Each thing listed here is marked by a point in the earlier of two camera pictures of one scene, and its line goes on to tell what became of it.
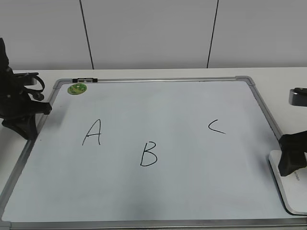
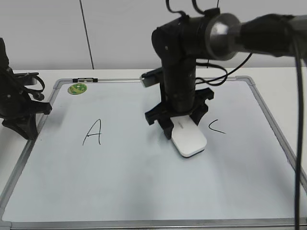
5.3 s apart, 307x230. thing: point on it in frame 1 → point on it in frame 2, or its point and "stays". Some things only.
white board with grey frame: (172, 153) stays
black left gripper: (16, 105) stays
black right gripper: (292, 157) → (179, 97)
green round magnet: (76, 88) stays
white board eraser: (292, 188) → (186, 137)
